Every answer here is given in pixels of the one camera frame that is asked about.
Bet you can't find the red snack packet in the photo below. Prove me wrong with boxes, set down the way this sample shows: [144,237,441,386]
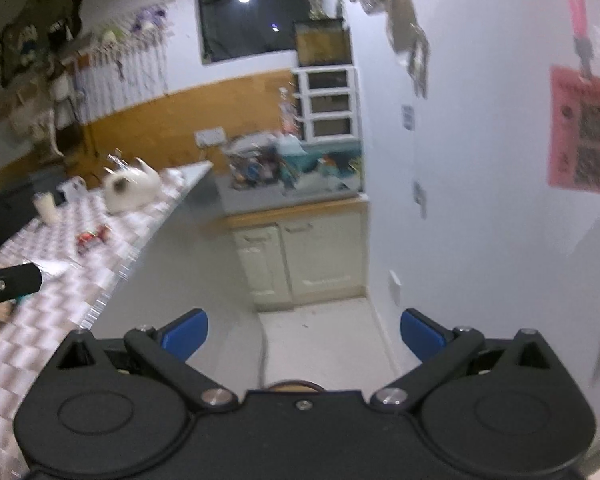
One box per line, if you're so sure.
[76,224,111,256]

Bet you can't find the brown white checkered tablecloth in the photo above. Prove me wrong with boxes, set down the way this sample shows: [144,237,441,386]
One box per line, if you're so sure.
[0,162,212,479]

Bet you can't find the white cup with lid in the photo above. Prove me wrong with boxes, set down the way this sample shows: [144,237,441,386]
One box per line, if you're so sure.
[32,192,59,226]

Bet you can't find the cream low cabinet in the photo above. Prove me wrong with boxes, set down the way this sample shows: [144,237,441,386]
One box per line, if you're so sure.
[226,194,368,311]

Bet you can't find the white cat-shaped ceramic jar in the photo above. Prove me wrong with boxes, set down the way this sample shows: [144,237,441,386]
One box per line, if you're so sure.
[102,157,161,214]

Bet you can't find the pink hanging card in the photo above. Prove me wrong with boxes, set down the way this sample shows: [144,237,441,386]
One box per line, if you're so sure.
[547,66,600,194]

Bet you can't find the white drawer unit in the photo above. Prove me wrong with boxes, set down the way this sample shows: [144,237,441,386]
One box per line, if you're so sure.
[291,65,360,144]

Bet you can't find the glass fish tank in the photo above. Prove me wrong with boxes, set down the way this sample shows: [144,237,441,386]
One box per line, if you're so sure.
[294,18,352,67]

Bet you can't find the dark window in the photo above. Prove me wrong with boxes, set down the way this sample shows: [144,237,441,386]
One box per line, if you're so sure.
[198,0,309,63]

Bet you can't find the white wall socket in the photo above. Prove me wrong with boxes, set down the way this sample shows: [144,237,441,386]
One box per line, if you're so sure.
[388,270,402,307]

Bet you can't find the black floor cable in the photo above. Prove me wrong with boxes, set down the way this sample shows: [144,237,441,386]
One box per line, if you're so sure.
[258,324,272,388]

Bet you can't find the dark wall tapestry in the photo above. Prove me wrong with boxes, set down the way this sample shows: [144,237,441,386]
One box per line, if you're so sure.
[0,0,83,88]

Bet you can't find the white macrame wall hanging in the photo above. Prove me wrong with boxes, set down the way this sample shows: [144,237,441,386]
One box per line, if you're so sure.
[66,1,173,125]

